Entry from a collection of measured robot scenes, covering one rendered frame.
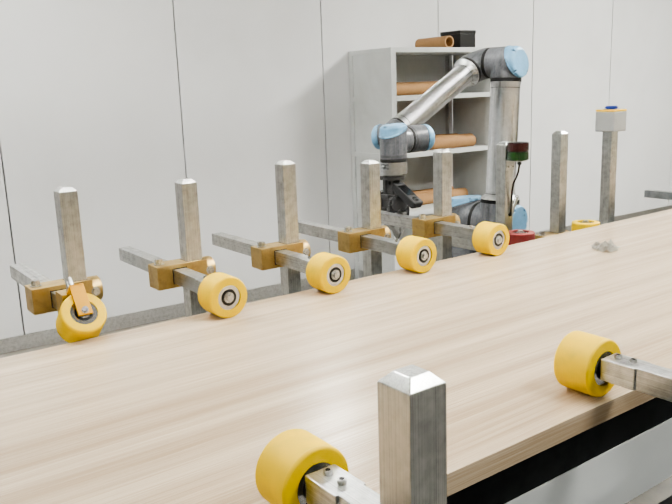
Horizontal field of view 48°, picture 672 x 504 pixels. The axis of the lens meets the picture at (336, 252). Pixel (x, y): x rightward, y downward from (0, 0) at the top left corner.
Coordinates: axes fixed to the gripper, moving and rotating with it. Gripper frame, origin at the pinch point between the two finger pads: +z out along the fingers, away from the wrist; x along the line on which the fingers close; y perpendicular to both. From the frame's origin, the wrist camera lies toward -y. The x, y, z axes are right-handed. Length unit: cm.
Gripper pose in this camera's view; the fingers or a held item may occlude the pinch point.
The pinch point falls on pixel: (399, 235)
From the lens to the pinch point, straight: 255.0
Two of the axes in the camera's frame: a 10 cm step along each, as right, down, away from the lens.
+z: 0.4, 9.8, 2.1
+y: -6.1, -1.5, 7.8
